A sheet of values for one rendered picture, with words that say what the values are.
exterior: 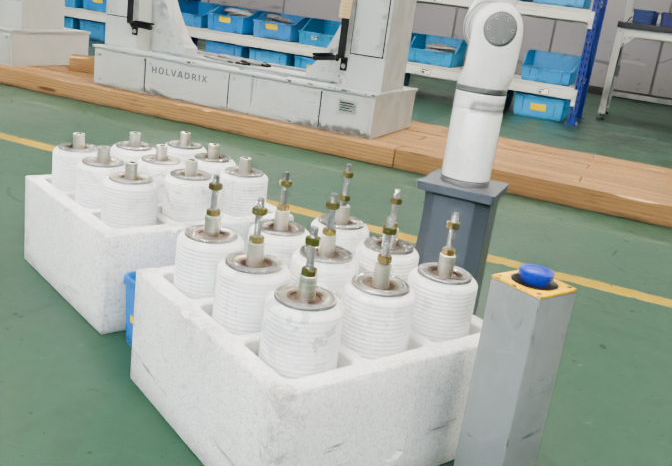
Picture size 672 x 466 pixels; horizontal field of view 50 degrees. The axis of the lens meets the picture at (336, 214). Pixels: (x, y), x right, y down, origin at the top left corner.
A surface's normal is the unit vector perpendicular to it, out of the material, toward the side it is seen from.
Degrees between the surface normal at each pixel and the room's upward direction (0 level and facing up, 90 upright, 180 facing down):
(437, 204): 90
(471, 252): 90
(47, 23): 90
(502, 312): 90
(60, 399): 0
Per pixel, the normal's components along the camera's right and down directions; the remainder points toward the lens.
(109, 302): 0.64, 0.29
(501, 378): -0.79, 0.07
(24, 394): 0.13, -0.95
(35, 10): 0.91, 0.22
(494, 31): -0.02, 0.29
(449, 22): -0.40, 0.20
